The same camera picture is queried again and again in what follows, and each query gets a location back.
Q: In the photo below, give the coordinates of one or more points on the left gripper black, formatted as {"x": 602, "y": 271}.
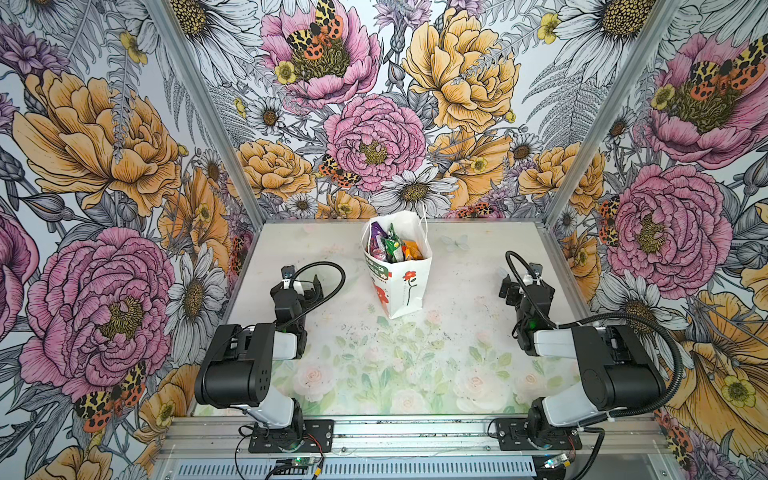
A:
{"x": 310, "y": 293}

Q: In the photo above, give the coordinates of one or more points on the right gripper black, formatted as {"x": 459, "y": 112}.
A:
{"x": 512, "y": 294}

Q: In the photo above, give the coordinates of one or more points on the purple Fox's berries candy bag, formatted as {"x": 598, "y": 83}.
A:
{"x": 376, "y": 244}

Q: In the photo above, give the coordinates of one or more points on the white paper gift bag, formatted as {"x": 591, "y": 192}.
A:
{"x": 400, "y": 287}

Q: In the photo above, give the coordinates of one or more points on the green candy bag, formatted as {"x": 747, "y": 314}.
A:
{"x": 393, "y": 246}

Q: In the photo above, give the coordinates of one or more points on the small orange snack packet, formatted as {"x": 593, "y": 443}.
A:
{"x": 411, "y": 251}

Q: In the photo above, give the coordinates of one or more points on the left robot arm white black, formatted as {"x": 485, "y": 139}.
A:
{"x": 236, "y": 371}

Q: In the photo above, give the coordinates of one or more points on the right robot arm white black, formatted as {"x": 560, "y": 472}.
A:
{"x": 615, "y": 372}

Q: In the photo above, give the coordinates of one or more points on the green circuit board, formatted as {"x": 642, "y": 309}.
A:
{"x": 297, "y": 466}

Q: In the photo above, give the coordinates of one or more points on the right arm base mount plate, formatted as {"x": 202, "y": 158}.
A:
{"x": 515, "y": 434}

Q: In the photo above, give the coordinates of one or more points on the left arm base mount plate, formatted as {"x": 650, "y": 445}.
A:
{"x": 314, "y": 436}

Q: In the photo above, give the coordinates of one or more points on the aluminium front rail frame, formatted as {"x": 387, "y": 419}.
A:
{"x": 417, "y": 447}

